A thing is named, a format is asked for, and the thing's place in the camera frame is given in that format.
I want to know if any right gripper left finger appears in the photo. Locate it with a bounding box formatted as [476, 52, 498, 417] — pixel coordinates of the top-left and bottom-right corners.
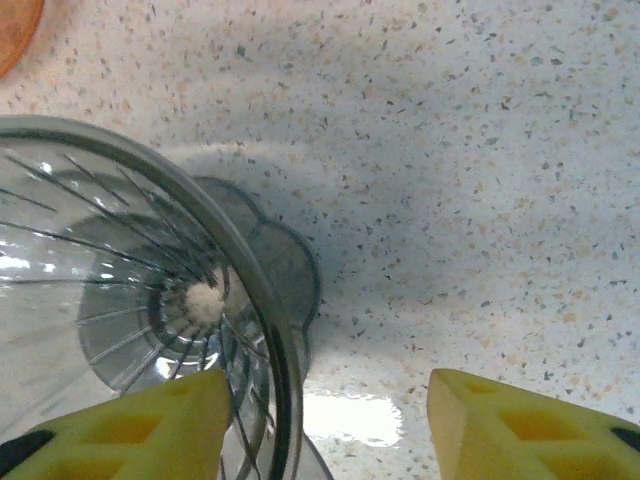
[0, 368, 232, 480]

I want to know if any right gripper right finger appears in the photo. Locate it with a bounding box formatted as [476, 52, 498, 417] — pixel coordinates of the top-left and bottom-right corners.
[427, 368, 640, 480]

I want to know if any grey transparent plastic dripper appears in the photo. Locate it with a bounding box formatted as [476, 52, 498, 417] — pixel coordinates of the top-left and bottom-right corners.
[0, 114, 334, 480]

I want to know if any orange glass cup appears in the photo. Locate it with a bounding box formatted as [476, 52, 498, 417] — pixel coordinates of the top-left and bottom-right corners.
[0, 0, 46, 81]

